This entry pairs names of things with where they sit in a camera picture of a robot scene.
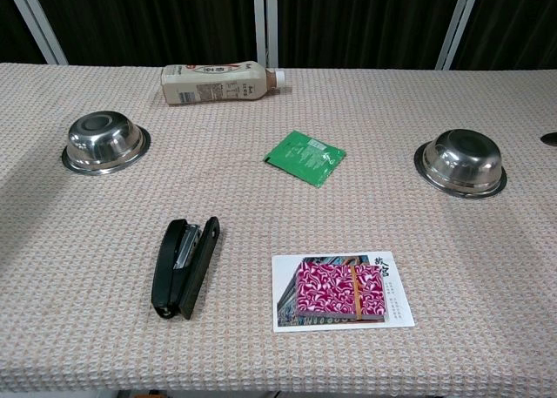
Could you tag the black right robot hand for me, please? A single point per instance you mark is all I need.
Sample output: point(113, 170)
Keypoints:
point(550, 139)

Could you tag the stainless steel bowl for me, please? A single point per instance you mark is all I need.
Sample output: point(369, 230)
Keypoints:
point(104, 143)
point(463, 163)

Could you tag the beige waffle tablecloth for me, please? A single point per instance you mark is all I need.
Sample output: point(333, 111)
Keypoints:
point(391, 224)

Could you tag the green foil packet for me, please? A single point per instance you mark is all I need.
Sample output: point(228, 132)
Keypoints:
point(304, 156)

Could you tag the pink patterned notebook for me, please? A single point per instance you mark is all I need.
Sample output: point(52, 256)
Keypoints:
point(330, 291)

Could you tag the white printed postcard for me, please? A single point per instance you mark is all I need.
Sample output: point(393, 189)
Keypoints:
point(283, 285)

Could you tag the beige milk tea bottle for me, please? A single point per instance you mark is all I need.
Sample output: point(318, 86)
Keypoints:
point(209, 84)

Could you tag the black stapler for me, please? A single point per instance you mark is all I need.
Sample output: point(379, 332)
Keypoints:
point(183, 267)

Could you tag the black curtain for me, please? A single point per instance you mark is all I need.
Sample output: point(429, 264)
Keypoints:
point(152, 19)

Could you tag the white slanted frame post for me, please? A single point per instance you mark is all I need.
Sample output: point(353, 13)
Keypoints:
point(37, 23)
point(457, 28)

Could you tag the white upright frame post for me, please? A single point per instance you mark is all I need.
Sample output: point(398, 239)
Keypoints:
point(266, 23)

